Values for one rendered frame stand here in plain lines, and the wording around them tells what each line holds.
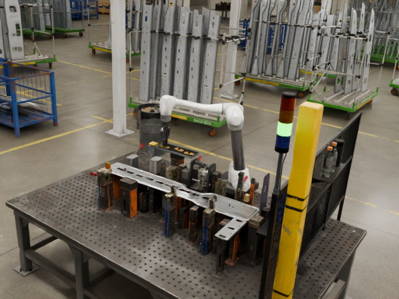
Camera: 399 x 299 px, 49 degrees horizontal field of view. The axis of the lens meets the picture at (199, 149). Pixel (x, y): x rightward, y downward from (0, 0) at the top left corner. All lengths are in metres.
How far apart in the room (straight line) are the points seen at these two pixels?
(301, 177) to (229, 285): 1.01
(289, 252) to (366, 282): 2.04
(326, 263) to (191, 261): 0.97
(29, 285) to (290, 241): 2.49
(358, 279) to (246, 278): 1.71
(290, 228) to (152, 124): 4.12
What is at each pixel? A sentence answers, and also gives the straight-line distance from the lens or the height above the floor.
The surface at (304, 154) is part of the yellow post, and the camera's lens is 2.28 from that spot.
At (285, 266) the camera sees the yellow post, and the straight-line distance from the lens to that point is 2.61.
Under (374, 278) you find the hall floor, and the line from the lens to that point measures 4.60.
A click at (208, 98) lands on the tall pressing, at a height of 0.55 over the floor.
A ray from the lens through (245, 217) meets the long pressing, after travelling 3.13.
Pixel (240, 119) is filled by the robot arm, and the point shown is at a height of 1.52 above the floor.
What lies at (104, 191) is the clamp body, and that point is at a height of 0.88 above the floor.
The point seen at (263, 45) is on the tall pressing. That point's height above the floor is 1.02.
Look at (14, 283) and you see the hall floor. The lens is 4.28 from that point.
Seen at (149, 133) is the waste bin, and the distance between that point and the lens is 6.38.
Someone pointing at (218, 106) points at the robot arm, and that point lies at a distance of 3.69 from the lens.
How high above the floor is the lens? 2.57
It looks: 22 degrees down
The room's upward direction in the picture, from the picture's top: 3 degrees clockwise
